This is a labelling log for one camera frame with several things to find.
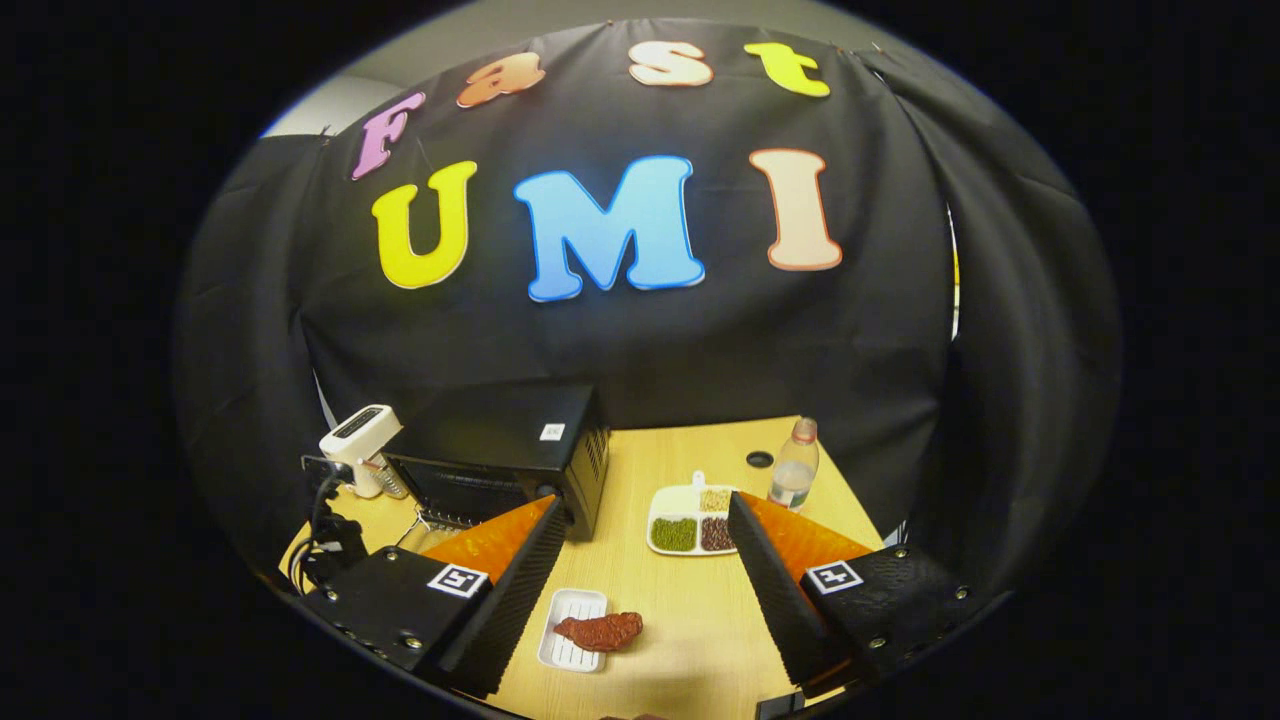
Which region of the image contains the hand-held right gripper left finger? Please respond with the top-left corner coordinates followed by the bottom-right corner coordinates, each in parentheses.
top-left (300, 493), bottom-right (576, 699)

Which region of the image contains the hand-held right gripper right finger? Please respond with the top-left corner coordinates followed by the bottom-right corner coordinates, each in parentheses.
top-left (726, 491), bottom-right (1009, 701)

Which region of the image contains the red-brown meat piece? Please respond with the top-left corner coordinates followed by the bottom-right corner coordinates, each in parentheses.
top-left (553, 611), bottom-right (644, 653)

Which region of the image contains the black electric oven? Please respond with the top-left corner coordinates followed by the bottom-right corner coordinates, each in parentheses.
top-left (383, 383), bottom-right (612, 556)

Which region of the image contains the small white ribbed tray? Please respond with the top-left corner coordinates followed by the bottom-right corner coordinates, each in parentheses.
top-left (538, 588), bottom-right (609, 673)

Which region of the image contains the white toaster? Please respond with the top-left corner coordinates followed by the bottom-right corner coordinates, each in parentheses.
top-left (319, 404), bottom-right (404, 499)

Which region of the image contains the clear plastic bottle red label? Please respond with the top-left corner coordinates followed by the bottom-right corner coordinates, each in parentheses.
top-left (768, 417), bottom-right (821, 513)

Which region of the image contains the white divided plate with beans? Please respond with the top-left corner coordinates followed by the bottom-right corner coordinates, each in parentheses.
top-left (646, 470), bottom-right (743, 557)

